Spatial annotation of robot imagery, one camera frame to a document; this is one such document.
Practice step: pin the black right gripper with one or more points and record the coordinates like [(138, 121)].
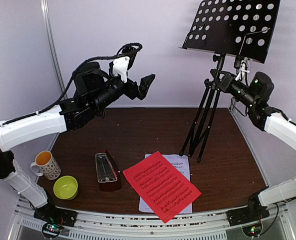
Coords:
[(225, 82)]

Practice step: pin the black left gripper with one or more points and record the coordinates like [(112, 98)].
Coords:
[(146, 82)]

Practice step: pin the black perforated music stand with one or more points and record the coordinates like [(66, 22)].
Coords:
[(226, 28)]

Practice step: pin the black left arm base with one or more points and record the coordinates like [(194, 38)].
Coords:
[(53, 215)]

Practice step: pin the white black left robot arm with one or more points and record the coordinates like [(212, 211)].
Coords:
[(95, 90)]

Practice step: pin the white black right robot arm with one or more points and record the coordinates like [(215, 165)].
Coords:
[(266, 118)]

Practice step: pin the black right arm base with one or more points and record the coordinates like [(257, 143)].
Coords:
[(251, 213)]

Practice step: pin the white sheet music page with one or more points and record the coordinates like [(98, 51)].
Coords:
[(181, 163)]

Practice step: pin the brown wooden metronome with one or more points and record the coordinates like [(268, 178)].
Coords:
[(108, 174)]

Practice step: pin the red sheet music page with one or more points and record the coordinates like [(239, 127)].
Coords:
[(166, 191)]

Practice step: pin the patterned mug yellow inside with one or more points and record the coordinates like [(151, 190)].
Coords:
[(45, 165)]

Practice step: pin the lime green bowl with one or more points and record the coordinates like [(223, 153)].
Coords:
[(66, 188)]

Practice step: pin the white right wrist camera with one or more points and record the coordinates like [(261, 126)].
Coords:
[(241, 65)]

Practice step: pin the left aluminium frame post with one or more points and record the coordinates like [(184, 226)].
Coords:
[(47, 22)]

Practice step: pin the aluminium front rail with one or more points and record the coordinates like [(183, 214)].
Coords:
[(209, 225)]

